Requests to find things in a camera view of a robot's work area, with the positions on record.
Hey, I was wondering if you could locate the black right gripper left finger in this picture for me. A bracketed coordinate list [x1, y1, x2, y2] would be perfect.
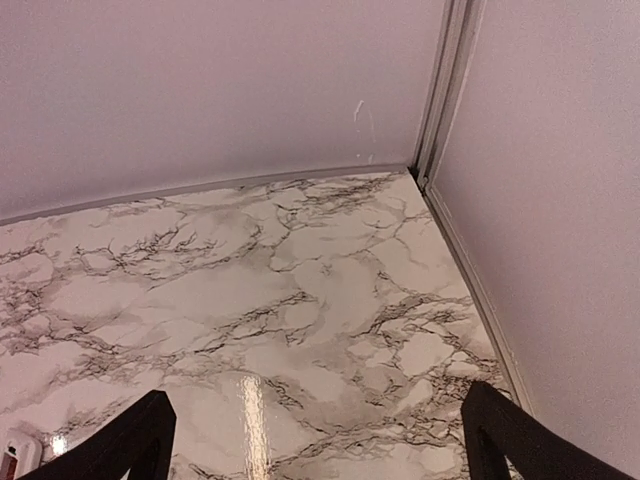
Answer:
[25, 390, 177, 480]

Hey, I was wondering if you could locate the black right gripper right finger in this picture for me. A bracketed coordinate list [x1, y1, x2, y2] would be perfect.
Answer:
[461, 381, 629, 479]

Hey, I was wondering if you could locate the right aluminium frame post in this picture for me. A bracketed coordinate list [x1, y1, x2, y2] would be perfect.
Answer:
[411, 0, 486, 191]

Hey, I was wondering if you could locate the white remote control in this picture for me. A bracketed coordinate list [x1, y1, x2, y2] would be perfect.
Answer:
[0, 429, 43, 480]

